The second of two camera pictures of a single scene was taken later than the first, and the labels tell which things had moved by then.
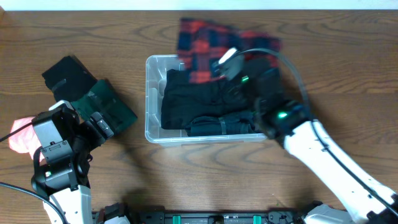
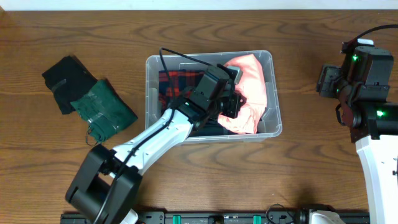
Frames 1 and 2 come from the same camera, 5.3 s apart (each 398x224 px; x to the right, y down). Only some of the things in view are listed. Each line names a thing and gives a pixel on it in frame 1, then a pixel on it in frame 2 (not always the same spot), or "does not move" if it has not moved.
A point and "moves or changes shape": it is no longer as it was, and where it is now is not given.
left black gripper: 94,127 -> 233,106
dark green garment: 104,97 does not move
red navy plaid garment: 201,43 -> 172,82
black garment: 68,79 does not move
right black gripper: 240,94 -> 333,75
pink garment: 25,141 moves or changes shape
